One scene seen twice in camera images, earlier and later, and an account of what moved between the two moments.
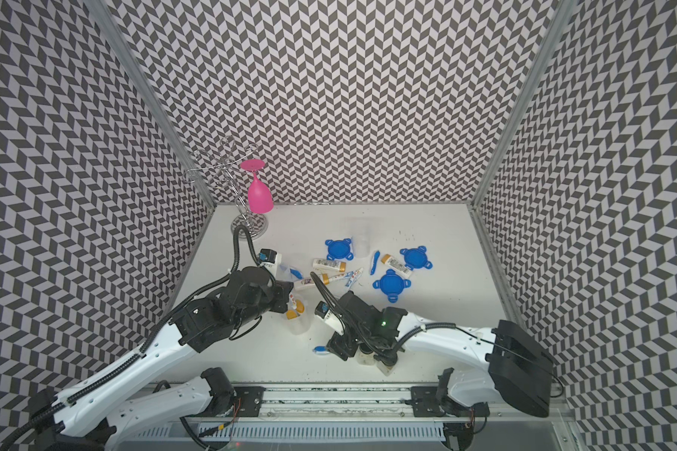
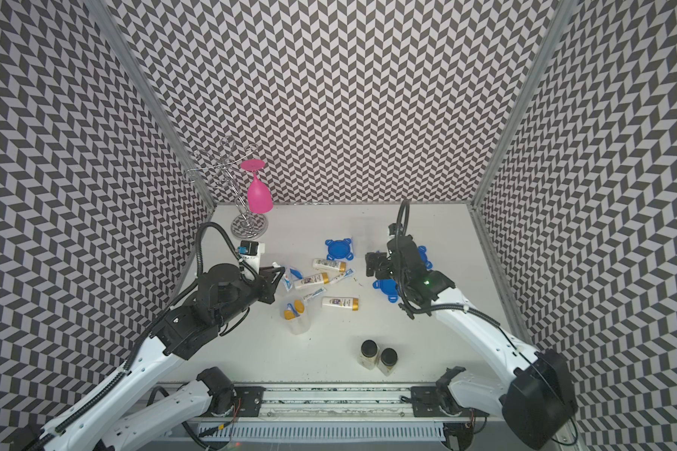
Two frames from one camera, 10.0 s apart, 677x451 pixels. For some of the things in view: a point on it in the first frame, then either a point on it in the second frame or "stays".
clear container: x=299 y=314 stays
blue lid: x=338 y=249 stays
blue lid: x=391 y=284 stays
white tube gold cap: x=308 y=281 stays
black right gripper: x=340 y=348 → x=381 y=260
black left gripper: x=281 y=290 → x=268 y=288
